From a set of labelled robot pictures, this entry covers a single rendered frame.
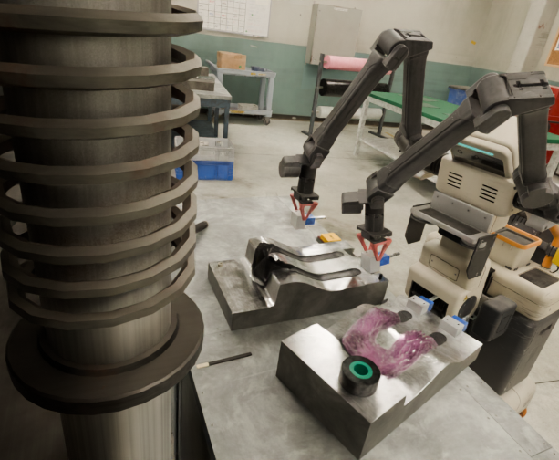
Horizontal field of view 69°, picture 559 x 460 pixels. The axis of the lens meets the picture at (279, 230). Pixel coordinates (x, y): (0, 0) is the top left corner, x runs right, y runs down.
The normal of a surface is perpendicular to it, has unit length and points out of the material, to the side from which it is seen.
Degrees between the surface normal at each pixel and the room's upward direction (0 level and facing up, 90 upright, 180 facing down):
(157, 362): 0
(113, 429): 90
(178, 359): 0
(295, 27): 90
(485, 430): 0
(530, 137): 126
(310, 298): 90
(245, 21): 90
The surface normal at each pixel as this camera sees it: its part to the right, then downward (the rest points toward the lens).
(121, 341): 0.50, 0.44
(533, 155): -0.08, 0.88
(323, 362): 0.12, -0.89
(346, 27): 0.27, 0.46
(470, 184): -0.84, 0.28
